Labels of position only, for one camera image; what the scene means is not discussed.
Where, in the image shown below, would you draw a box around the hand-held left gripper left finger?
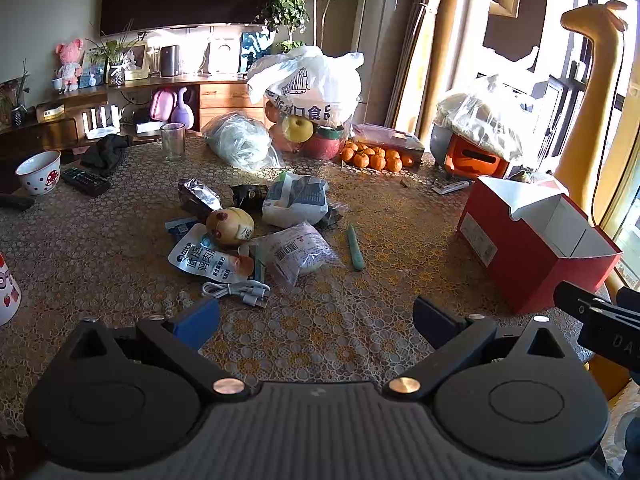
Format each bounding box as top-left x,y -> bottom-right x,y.
62,297 -> 253,403

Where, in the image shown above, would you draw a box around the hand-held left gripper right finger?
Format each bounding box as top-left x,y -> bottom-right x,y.
382,296 -> 588,403

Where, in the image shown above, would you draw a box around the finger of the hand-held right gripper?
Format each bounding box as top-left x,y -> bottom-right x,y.
616,286 -> 640,313
554,281 -> 616,318

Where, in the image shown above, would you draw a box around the red cardboard box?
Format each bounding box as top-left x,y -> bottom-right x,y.
456,175 -> 623,316

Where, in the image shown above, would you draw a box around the white blue food pouch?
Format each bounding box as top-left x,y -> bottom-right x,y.
167,223 -> 256,283

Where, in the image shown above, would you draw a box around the blue snack packet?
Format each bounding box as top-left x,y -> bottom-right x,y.
165,216 -> 201,243

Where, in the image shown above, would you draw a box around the round bun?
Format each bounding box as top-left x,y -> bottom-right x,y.
206,206 -> 256,247

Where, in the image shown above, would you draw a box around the clear bag with label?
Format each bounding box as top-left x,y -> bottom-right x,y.
250,222 -> 346,293

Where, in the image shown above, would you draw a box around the plastic bag with dark box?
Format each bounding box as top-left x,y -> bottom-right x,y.
261,170 -> 346,228

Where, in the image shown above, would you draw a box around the lace patterned desktop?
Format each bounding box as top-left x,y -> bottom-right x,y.
0,130 -> 640,461

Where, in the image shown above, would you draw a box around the green stick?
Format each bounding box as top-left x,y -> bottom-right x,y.
346,224 -> 366,272

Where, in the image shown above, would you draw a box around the silver snack packet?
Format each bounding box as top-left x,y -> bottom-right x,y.
177,178 -> 223,221

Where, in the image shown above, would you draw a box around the dark snack packet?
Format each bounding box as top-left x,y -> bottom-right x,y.
230,184 -> 270,211

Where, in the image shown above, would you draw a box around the orange plastic basket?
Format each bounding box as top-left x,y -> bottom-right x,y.
431,122 -> 511,181

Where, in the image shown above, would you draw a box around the pile of tangerines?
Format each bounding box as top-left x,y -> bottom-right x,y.
340,141 -> 416,173

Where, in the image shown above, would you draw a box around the black remote control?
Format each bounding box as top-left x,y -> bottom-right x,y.
60,166 -> 112,197

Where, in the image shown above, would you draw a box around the clear drinking glass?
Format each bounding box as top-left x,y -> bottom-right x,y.
160,122 -> 187,161

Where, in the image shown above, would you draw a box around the clear bag of greens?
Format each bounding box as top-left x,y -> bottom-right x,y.
202,111 -> 283,173

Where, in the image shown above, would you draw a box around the clear plastic storage box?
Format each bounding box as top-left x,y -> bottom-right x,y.
352,122 -> 426,163

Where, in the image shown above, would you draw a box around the black cloth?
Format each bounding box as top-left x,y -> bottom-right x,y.
80,134 -> 132,177

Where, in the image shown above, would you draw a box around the white cup with strawberries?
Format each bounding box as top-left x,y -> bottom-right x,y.
0,252 -> 23,327

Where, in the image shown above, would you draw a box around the clear bag with cloth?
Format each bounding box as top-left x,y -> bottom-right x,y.
432,75 -> 538,161

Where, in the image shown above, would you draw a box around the red apple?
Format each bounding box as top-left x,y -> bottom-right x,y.
300,132 -> 346,161

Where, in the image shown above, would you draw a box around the purple swan vase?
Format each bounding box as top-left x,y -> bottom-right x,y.
170,86 -> 195,128

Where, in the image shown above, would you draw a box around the yellow giraffe statue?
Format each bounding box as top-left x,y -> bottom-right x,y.
545,0 -> 640,403

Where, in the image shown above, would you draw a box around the yellow apple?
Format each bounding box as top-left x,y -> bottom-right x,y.
281,115 -> 315,143

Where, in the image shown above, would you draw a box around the white bowl with red dots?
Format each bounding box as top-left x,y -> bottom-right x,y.
15,150 -> 62,196

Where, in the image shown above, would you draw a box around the pink bag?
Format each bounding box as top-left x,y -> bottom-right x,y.
150,88 -> 176,122

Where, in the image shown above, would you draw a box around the white router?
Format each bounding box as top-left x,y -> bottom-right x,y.
82,105 -> 122,140

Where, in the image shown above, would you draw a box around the wooden tv cabinet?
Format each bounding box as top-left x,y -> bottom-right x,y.
0,72 -> 281,161

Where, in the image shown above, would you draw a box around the small labelled box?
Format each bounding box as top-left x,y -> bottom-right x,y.
36,102 -> 66,123

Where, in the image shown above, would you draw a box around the grass plant in vase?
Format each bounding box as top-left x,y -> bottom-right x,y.
85,20 -> 146,86

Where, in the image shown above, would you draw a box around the white plastic fruit bag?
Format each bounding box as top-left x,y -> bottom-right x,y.
247,45 -> 365,133

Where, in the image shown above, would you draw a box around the grey cylinder speaker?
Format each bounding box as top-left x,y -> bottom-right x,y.
160,45 -> 181,78

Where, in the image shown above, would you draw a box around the beige curtain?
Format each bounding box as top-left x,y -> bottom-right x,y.
385,0 -> 471,133

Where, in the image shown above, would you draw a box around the white box device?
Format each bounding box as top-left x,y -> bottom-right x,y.
207,40 -> 241,75

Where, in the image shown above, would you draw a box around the dried twigs in vase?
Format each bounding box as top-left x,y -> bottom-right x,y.
0,60 -> 31,128

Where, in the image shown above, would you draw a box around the blue white picture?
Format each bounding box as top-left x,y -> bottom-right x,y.
240,30 -> 273,73

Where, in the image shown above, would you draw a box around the pink plush toy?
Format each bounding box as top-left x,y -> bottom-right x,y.
54,42 -> 83,92

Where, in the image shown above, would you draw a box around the white usb cable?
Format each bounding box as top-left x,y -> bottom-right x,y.
201,280 -> 272,308

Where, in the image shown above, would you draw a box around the photo frame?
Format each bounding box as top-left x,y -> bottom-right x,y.
122,42 -> 151,81

